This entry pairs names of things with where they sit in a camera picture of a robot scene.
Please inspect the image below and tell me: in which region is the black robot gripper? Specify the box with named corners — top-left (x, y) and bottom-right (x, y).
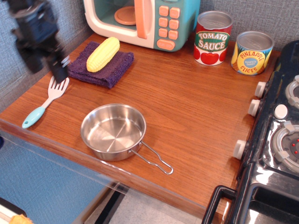
top-left (9, 4), bottom-right (70, 84)

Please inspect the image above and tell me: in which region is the white spatula teal handle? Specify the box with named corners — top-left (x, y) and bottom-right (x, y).
top-left (22, 76), bottom-right (70, 129)

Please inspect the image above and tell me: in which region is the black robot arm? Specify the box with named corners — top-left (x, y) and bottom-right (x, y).
top-left (7, 0), bottom-right (69, 84)

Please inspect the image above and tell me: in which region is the yellow toy corn cob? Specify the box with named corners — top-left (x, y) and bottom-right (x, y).
top-left (86, 37), bottom-right (120, 73)

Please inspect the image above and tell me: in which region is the purple folded cloth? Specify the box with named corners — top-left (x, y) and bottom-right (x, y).
top-left (68, 41), bottom-right (134, 89)

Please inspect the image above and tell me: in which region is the stainless steel pan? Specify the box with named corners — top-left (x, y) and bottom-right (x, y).
top-left (80, 104), bottom-right (174, 175)

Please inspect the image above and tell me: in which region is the teal toy microwave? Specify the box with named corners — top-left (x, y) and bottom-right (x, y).
top-left (83, 0), bottom-right (200, 52)

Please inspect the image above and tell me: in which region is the orange object at corner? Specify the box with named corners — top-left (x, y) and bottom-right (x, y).
top-left (9, 214), bottom-right (33, 224)

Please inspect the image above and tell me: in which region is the tomato sauce can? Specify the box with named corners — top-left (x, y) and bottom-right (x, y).
top-left (193, 11), bottom-right (233, 66)

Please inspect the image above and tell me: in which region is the pineapple slices can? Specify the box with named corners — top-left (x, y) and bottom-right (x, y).
top-left (231, 31), bottom-right (274, 76)

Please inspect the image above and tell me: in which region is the white stove knob front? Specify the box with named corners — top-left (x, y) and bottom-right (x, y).
top-left (233, 140), bottom-right (247, 160)

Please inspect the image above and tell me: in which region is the white stove knob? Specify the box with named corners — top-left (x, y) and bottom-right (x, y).
top-left (248, 99), bottom-right (260, 117)
top-left (255, 82), bottom-right (267, 98)
top-left (233, 140), bottom-right (247, 160)

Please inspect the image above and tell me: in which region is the white stove knob middle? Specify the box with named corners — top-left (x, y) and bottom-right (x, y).
top-left (248, 99), bottom-right (260, 117)

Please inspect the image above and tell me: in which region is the white stove knob rear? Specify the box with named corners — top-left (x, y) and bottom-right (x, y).
top-left (255, 82), bottom-right (267, 98)

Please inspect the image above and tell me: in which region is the black toy stove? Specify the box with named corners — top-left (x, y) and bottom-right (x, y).
top-left (202, 41), bottom-right (299, 224)

